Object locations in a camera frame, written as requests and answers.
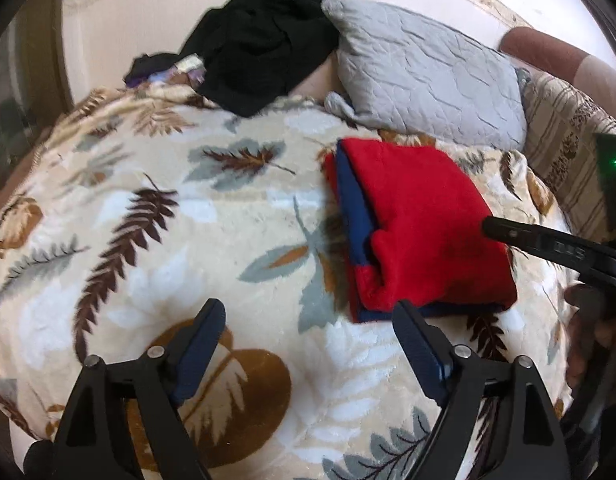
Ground red and blue knit garment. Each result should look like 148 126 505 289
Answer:
322 137 518 324

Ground person's right hand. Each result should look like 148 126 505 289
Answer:
564 284 616 388

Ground dark wooden furniture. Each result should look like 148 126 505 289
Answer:
0 0 75 166

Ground leaf print fleece blanket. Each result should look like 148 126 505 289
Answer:
0 85 579 480

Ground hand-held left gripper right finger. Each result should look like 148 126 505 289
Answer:
392 299 571 480

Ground dark and purple cloth pile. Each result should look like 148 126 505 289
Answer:
124 52 209 89

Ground grey quilted pillow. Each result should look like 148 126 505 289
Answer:
320 0 531 152

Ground brown padded bolster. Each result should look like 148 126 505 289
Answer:
500 27 616 87

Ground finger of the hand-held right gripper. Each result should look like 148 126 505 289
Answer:
481 215 616 287

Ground black garment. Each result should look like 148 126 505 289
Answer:
178 0 341 119

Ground beige pillow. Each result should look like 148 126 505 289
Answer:
292 55 349 102

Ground striped patterned cushion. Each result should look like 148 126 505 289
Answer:
520 67 616 232

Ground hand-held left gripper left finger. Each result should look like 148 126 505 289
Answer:
52 298 226 480

